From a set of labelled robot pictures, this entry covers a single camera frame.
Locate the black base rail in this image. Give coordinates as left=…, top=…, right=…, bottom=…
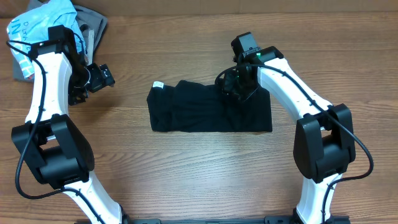
left=74, top=215, right=351, bottom=224

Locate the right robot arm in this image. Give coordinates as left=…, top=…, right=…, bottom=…
left=221, top=32, right=356, bottom=223

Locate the light blue folded t-shirt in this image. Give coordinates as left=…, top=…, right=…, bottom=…
left=6, top=0, right=86, bottom=80

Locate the grey folded t-shirt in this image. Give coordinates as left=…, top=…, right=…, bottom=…
left=12, top=0, right=108, bottom=82

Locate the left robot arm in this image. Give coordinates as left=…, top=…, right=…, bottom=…
left=11, top=25, right=130, bottom=223

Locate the black t-shirt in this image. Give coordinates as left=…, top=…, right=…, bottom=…
left=147, top=80, right=272, bottom=133

